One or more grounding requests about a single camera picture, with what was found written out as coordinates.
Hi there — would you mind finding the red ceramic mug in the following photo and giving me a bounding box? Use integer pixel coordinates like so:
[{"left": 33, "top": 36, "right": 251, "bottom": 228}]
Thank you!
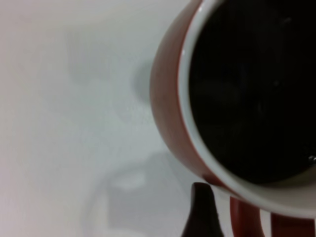
[{"left": 149, "top": 0, "right": 316, "bottom": 237}]

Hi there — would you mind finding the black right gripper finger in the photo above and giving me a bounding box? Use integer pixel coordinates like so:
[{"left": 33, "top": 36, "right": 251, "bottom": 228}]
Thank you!
[{"left": 181, "top": 182, "right": 224, "bottom": 237}]

